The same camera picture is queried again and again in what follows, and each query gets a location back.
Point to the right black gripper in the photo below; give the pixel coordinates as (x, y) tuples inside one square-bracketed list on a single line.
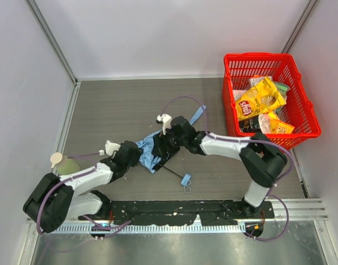
[(165, 149)]

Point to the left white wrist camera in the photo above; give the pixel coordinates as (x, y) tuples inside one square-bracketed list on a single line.
[(110, 148)]

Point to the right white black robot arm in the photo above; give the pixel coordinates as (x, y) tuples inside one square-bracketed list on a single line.
[(261, 158)]

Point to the aluminium front rail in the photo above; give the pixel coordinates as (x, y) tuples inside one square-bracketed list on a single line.
[(195, 228)]

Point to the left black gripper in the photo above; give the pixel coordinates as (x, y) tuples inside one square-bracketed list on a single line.
[(137, 154)]

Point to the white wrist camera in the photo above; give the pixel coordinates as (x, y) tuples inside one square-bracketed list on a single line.
[(110, 148), (165, 121)]

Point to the black snack bag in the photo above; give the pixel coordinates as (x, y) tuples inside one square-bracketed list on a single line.
[(250, 125)]

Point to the green bottle beige cap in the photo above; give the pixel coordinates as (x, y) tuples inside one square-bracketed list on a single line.
[(63, 165)]

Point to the green snack packet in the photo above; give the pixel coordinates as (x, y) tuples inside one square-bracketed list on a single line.
[(282, 88)]

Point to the white red snack packet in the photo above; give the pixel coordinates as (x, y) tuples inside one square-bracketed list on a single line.
[(237, 94)]

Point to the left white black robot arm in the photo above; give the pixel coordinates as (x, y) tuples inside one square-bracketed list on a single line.
[(58, 198)]

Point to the yellow Lays chip bag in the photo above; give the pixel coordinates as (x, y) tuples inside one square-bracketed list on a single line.
[(259, 99)]

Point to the yellow orange snack bag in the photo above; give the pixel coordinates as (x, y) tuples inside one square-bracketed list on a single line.
[(270, 123)]

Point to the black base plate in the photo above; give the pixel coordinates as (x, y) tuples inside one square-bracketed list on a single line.
[(182, 212)]

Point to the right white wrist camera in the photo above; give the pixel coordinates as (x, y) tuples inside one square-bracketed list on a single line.
[(165, 121)]

